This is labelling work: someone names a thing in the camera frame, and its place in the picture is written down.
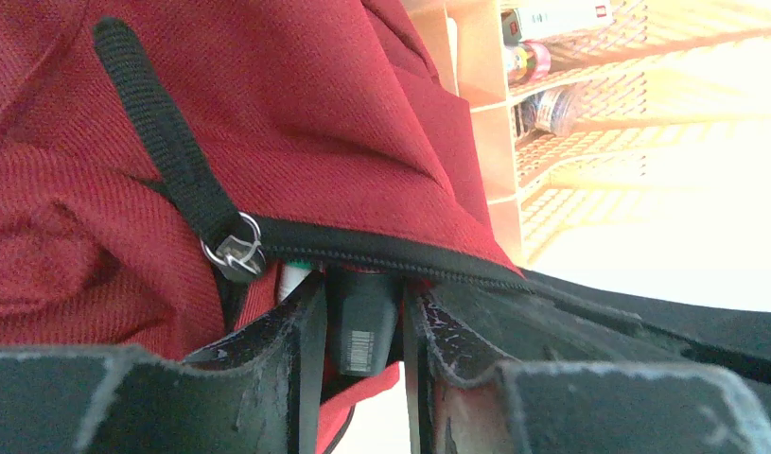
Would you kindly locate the washi tape roll in organizer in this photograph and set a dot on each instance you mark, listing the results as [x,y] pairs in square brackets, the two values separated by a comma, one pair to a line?
[526,62]

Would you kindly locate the white box in organizer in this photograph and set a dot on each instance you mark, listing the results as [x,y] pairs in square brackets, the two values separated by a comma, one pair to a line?
[523,21]

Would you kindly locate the red backpack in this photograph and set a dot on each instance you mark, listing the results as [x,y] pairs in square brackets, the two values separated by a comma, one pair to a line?
[160,161]

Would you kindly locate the orange plastic file organizer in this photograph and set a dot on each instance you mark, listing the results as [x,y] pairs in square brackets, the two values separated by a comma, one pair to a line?
[671,154]

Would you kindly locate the clear tape roll in organizer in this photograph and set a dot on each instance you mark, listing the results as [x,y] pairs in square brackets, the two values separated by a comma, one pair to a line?
[554,111]

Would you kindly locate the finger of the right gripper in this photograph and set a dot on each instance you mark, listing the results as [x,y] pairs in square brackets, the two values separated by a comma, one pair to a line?
[476,321]

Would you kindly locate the green white glue stick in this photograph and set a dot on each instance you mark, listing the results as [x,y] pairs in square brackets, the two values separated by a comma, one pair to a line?
[291,276]

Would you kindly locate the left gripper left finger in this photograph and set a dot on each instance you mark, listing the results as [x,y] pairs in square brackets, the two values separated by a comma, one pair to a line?
[257,390]

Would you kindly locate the pink black highlighter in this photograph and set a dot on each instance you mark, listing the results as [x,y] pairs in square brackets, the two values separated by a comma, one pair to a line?
[362,314]

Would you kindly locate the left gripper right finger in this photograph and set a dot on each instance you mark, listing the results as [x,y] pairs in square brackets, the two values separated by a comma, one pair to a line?
[577,406]

